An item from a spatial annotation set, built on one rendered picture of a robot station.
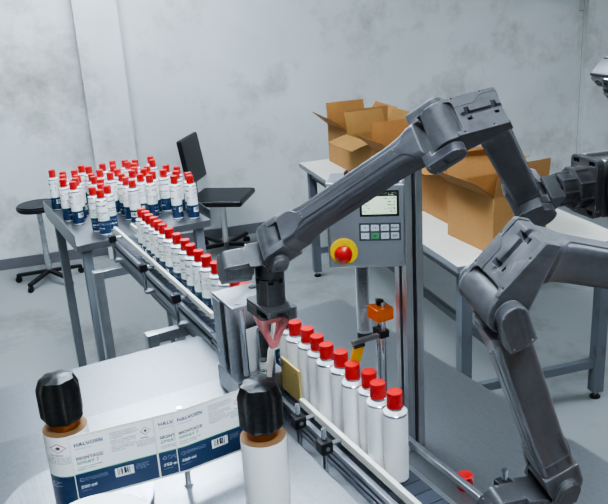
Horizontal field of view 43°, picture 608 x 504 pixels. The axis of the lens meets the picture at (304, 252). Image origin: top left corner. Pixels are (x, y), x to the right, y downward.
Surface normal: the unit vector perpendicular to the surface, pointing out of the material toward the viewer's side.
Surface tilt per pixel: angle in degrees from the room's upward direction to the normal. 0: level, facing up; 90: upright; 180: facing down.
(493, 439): 0
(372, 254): 90
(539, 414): 103
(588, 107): 90
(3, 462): 0
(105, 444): 90
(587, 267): 99
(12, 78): 90
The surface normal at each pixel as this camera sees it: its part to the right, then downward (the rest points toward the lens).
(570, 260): 0.47, 0.45
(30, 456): -0.06, -0.94
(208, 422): 0.53, 0.25
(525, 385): 0.26, 0.51
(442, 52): 0.29, 0.29
